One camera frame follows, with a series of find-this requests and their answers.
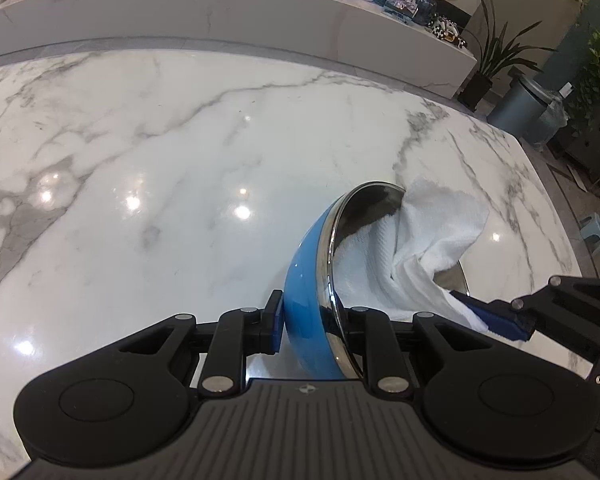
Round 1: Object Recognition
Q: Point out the small photo frame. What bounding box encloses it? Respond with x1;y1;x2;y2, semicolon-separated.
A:
384;0;418;21

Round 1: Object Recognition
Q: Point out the grey trash bin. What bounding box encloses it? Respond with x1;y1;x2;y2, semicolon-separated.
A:
486;75;569;148

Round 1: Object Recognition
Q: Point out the potted long-leaf plant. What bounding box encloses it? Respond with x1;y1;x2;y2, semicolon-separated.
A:
457;0;556;112

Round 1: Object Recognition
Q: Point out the leafy green plant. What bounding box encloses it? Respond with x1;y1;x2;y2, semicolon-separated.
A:
566;29;600;133

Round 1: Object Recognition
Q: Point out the blue steel bowl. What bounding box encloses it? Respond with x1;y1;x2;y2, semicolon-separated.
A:
284;179;474;382

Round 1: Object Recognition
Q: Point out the black white patterned ornament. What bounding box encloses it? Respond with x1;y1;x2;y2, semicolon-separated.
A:
427;14;467;49

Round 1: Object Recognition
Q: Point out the small blue stool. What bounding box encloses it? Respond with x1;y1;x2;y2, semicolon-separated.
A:
579;212;600;256

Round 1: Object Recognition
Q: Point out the white cloth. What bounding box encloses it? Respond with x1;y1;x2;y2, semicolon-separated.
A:
334;178;489;333

